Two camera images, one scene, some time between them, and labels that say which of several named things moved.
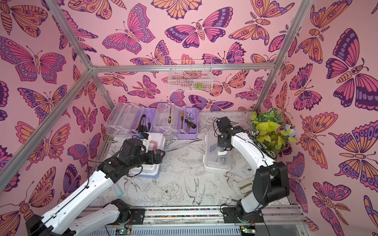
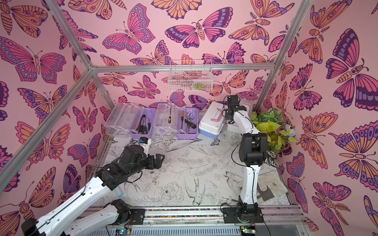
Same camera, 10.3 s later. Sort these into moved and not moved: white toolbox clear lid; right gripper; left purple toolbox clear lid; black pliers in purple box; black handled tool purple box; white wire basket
Moved: white toolbox clear lid; right gripper
Not moved: left purple toolbox clear lid; white wire basket; black handled tool purple box; black pliers in purple box
